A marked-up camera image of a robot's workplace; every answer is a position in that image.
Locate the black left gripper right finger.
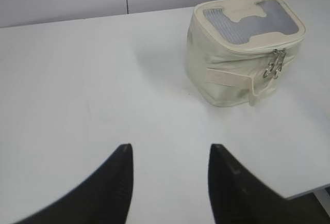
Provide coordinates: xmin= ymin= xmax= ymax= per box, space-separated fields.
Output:
xmin=208 ymin=144 xmax=291 ymax=223

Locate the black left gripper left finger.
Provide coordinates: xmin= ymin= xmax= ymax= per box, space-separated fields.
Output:
xmin=20 ymin=143 xmax=134 ymax=224

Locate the cream canvas zipper bag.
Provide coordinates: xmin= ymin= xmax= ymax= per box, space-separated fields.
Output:
xmin=186 ymin=0 xmax=306 ymax=107

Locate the silver zipper pull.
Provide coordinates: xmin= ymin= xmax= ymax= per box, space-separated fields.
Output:
xmin=274 ymin=50 xmax=286 ymax=79
xmin=262 ymin=49 xmax=279 ymax=78

